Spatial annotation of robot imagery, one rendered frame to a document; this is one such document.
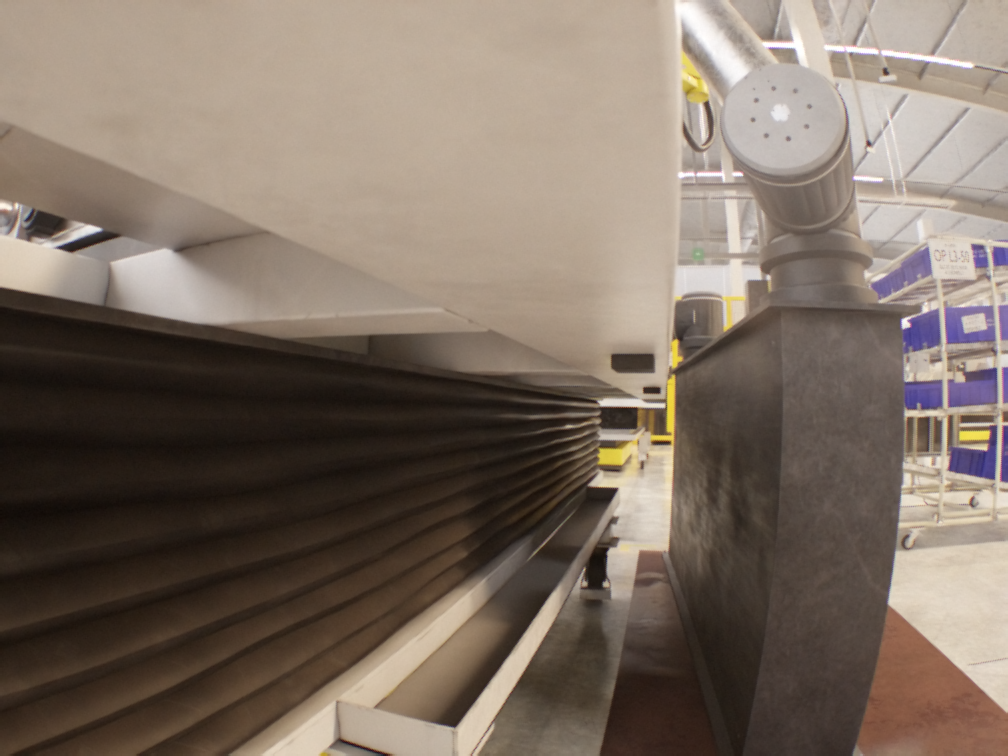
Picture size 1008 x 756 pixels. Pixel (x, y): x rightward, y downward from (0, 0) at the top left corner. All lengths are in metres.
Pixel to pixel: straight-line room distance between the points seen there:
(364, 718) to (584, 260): 0.48
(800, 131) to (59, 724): 0.97
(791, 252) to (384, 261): 0.91
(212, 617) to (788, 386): 0.87
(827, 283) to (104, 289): 1.03
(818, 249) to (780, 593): 0.61
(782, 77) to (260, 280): 0.75
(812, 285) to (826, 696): 0.76
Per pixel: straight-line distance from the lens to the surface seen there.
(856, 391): 1.01
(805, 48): 6.13
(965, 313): 3.31
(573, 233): 0.16
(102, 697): 0.40
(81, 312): 0.34
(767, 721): 1.13
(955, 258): 3.30
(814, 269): 1.05
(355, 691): 0.61
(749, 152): 0.83
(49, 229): 0.72
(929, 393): 3.23
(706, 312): 2.51
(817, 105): 0.85
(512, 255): 0.18
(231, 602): 0.45
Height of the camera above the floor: 0.72
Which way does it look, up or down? 3 degrees up
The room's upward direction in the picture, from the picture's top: 1 degrees clockwise
